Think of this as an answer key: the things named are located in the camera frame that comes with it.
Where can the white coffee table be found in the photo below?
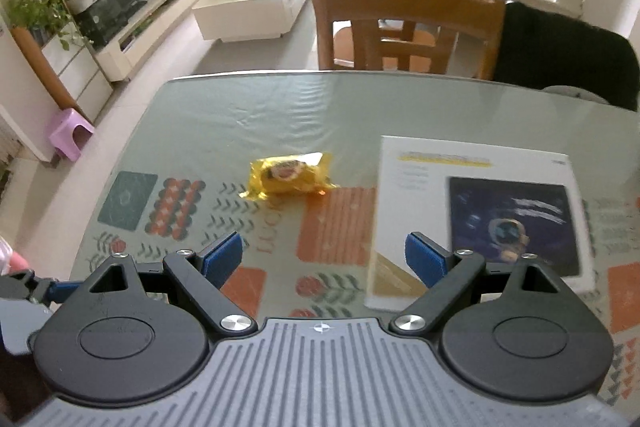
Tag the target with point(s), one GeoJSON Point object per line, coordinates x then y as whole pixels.
{"type": "Point", "coordinates": [250, 7]}

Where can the black electronics box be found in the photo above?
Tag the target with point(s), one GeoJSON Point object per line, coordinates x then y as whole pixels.
{"type": "Point", "coordinates": [107, 14]}

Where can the pink cloth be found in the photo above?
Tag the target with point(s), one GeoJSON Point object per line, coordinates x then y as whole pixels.
{"type": "Point", "coordinates": [12, 259]}

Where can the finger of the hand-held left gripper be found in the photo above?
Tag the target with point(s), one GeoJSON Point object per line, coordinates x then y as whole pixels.
{"type": "Point", "coordinates": [60, 290]}

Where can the black cloth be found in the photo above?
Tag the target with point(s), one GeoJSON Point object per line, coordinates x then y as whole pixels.
{"type": "Point", "coordinates": [560, 52]}

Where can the white drawer cabinet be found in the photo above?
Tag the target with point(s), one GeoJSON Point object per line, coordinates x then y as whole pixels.
{"type": "Point", "coordinates": [75, 77]}

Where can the desktop with patterned cloth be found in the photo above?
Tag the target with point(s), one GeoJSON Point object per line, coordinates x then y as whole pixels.
{"type": "Point", "coordinates": [300, 117]}

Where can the yellow snack packet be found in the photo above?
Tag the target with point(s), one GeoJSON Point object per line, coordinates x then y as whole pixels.
{"type": "Point", "coordinates": [287, 174]}

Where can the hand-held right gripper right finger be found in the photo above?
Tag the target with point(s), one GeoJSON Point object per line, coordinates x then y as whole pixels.
{"type": "Point", "coordinates": [425, 264]}

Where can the white television cabinet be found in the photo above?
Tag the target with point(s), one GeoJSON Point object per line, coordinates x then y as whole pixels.
{"type": "Point", "coordinates": [165, 7]}

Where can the green potted plant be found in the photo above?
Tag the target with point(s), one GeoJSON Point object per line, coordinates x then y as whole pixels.
{"type": "Point", "coordinates": [35, 4]}

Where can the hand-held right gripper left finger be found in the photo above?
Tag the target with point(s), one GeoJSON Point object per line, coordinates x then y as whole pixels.
{"type": "Point", "coordinates": [222, 259]}

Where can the white booklet with astronaut picture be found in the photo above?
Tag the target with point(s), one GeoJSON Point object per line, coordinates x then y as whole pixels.
{"type": "Point", "coordinates": [425, 187]}

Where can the purple plastic stool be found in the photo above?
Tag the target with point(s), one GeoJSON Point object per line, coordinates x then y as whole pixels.
{"type": "Point", "coordinates": [70, 132]}

